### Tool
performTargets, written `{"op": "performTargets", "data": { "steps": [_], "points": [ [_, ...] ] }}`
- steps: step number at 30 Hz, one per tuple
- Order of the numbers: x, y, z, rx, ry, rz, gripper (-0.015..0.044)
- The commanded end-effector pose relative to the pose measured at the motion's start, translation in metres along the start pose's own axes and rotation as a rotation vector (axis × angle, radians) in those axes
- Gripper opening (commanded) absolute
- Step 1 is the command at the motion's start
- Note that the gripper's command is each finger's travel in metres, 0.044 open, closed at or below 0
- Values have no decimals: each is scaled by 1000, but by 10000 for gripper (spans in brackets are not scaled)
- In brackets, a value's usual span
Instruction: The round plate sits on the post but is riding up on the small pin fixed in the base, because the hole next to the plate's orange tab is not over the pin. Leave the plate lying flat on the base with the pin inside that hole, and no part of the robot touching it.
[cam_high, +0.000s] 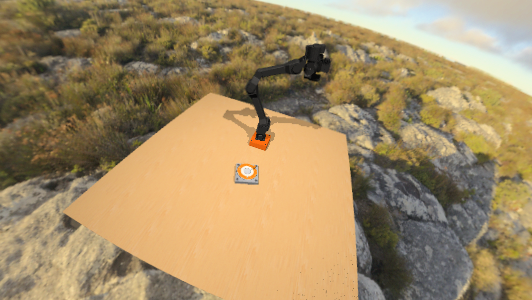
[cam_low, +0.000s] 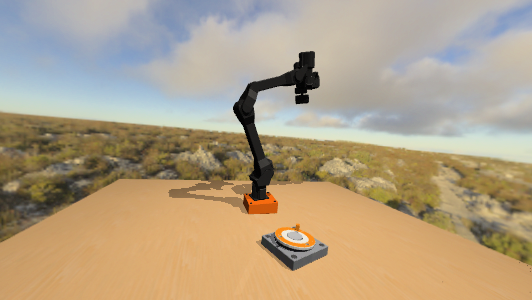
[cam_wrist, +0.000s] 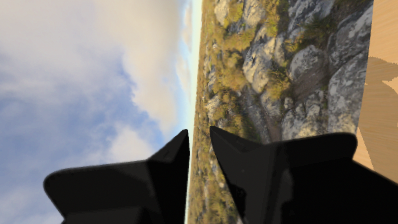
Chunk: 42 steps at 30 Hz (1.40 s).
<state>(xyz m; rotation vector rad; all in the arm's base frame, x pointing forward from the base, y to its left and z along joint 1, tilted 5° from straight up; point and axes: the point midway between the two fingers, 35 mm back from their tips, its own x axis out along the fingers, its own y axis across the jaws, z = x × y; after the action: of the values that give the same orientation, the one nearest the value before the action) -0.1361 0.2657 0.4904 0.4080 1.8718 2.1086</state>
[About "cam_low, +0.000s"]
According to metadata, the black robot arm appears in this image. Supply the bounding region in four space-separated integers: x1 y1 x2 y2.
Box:
233 51 320 201

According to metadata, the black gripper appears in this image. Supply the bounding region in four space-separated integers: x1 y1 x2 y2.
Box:
294 62 309 104

